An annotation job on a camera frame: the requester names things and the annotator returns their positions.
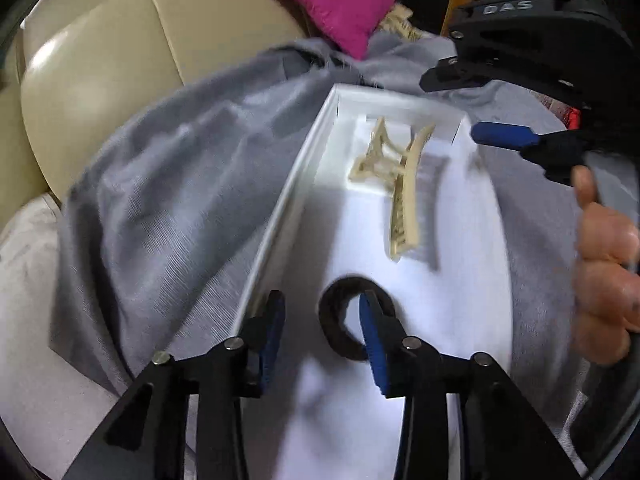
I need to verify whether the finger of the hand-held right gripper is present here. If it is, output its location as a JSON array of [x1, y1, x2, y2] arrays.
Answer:
[[470, 121, 588, 187], [420, 55, 503, 94]]

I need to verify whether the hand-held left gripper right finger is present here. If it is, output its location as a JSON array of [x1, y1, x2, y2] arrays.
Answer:
[[357, 290, 583, 480]]

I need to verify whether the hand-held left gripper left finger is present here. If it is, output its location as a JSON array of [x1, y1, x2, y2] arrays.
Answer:
[[62, 290, 287, 480]]

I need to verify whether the black hair tie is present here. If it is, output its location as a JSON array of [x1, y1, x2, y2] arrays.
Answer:
[[318, 276, 398, 362]]

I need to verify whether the white box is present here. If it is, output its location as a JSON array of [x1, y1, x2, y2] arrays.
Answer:
[[231, 84, 516, 480]]

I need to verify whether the person's right hand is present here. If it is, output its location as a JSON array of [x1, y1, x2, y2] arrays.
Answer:
[[570, 166, 640, 368]]

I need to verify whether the cream patterned cloth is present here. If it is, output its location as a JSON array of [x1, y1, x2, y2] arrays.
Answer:
[[379, 4, 427, 44]]

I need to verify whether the long beige hair claw clip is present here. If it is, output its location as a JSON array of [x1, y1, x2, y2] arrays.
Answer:
[[387, 122, 437, 264]]

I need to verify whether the short beige hair claw clip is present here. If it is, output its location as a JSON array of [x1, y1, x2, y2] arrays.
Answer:
[[348, 117, 402, 194]]

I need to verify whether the magenta pillow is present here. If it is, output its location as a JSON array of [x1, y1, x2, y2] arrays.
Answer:
[[234, 0, 397, 60]]

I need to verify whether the grey blanket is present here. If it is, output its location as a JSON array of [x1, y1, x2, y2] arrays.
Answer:
[[49, 35, 601, 480]]

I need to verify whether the off-white cloth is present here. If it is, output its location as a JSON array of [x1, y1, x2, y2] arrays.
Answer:
[[0, 192, 132, 480]]

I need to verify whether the beige leather sofa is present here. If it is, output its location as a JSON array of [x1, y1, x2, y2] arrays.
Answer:
[[0, 0, 311, 228]]

